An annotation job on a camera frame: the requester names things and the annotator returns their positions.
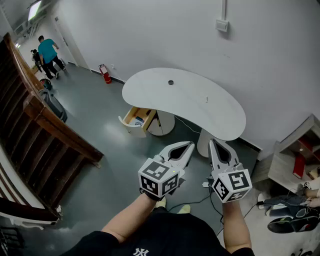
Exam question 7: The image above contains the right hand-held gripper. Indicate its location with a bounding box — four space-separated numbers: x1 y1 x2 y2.
208 138 253 204

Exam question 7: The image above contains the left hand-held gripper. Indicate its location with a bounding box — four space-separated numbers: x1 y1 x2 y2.
138 140 196 202

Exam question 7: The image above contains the wooden drawer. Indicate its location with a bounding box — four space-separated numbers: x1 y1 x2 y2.
118 106 158 139

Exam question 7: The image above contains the person's left forearm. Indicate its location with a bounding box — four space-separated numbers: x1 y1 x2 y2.
101 192 167 243

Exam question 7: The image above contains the person's right forearm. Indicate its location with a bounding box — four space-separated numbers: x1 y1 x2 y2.
221 198 252 255

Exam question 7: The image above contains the white curved desk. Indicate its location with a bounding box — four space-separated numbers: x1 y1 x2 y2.
121 67 247 158

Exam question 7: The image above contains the grey wooden shelf unit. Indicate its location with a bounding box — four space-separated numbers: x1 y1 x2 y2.
267 113 320 191

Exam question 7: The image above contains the red book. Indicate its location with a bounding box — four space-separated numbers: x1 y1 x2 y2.
292 154 306 180

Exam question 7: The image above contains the person's black shirt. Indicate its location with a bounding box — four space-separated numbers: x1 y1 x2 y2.
61 207 256 256

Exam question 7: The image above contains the red fire extinguisher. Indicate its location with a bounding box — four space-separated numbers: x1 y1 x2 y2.
98 63 113 85

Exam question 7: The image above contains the black ribbed case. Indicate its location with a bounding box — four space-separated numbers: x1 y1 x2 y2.
38 88 68 123

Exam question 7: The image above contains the white door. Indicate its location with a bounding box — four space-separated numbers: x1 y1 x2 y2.
52 13 77 66

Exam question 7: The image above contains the long ceiling light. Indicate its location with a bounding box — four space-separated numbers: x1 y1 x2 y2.
27 0 43 21

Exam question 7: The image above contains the white power cable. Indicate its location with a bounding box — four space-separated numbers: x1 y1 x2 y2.
174 115 202 135

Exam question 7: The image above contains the black floor cable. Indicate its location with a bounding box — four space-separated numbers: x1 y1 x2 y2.
165 186 226 237

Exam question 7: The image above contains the white wall box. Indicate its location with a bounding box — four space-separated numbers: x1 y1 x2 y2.
215 18 230 33

